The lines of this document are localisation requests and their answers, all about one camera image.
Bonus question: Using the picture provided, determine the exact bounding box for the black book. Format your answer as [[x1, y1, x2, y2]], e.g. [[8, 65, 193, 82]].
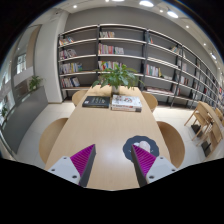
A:
[[81, 95, 111, 109]]

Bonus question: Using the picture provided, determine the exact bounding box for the ceiling lights group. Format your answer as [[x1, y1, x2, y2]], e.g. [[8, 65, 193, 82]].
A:
[[71, 0, 218, 61]]

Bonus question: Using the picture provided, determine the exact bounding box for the small green plant by window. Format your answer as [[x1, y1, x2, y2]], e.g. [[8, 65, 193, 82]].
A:
[[0, 105, 9, 121]]

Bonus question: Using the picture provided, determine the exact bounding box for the white book with red spine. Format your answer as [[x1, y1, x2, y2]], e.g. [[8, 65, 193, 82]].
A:
[[110, 105, 142, 113]]

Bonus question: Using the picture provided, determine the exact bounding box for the green plant on counter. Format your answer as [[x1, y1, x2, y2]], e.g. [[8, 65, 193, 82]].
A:
[[28, 75, 44, 92]]

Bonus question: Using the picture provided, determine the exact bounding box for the green potted plant, white pot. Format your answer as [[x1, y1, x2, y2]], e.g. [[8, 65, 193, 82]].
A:
[[91, 64, 144, 94]]

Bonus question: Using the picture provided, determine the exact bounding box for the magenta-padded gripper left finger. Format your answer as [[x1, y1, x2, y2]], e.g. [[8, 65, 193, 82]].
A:
[[48, 143, 97, 188]]

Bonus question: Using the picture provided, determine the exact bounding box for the white illustrated book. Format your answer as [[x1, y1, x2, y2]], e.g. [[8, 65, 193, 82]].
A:
[[111, 94, 143, 109]]

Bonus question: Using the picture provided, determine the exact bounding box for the light wooden frame chairs group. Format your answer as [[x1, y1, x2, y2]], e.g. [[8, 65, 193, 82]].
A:
[[183, 100, 224, 158]]

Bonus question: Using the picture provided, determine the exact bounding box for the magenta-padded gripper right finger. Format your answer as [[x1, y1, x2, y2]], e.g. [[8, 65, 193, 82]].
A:
[[130, 143, 178, 188]]

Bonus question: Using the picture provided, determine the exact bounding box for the grey bookshelf unit with books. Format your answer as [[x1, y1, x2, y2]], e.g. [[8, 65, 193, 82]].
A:
[[57, 23, 224, 111]]

